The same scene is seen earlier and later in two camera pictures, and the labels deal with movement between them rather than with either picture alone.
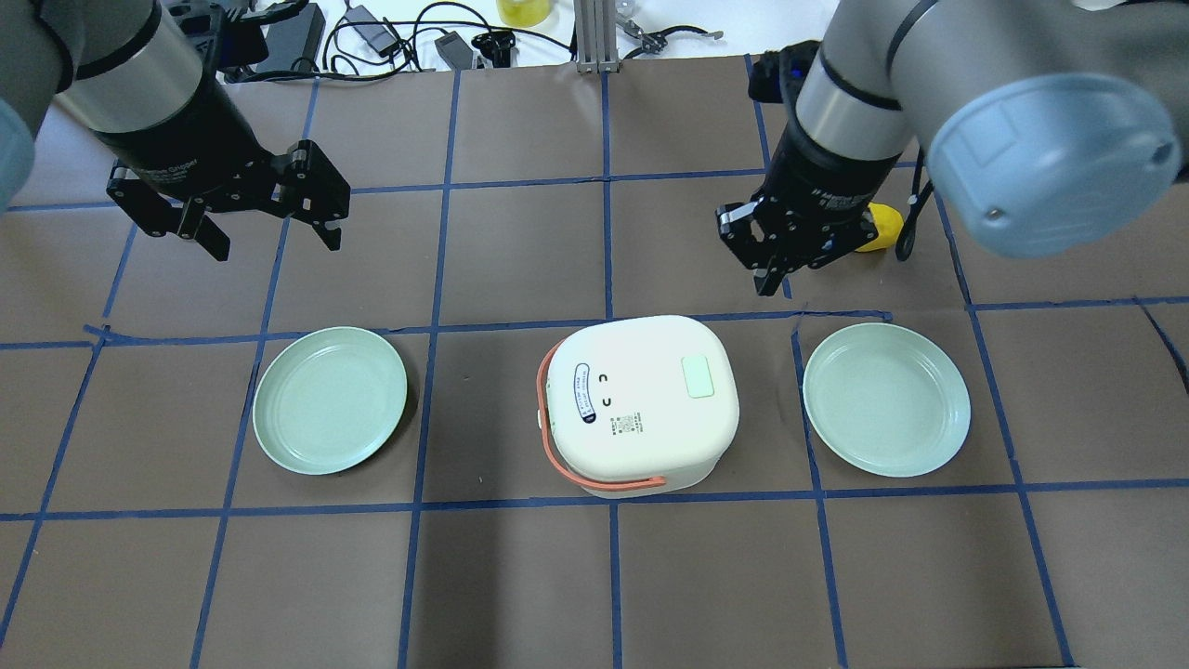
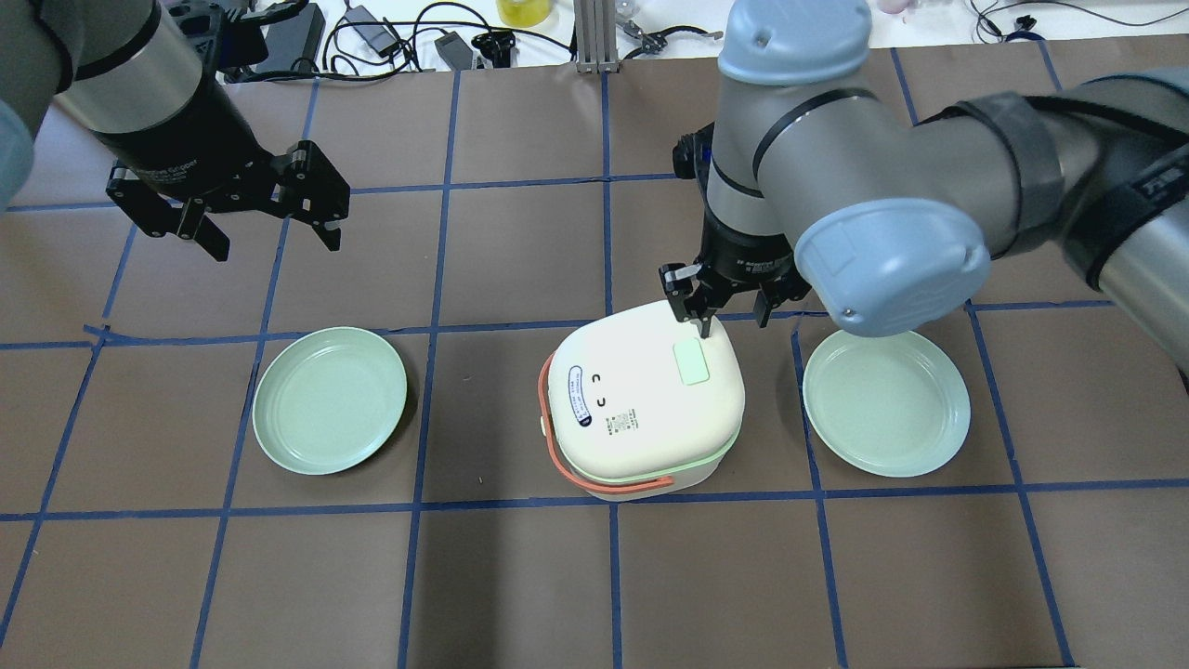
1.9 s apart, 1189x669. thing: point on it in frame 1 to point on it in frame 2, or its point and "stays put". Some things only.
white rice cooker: x=638 y=408 stays put
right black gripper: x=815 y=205 to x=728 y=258
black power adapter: x=293 y=44 stays put
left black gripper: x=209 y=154 stays put
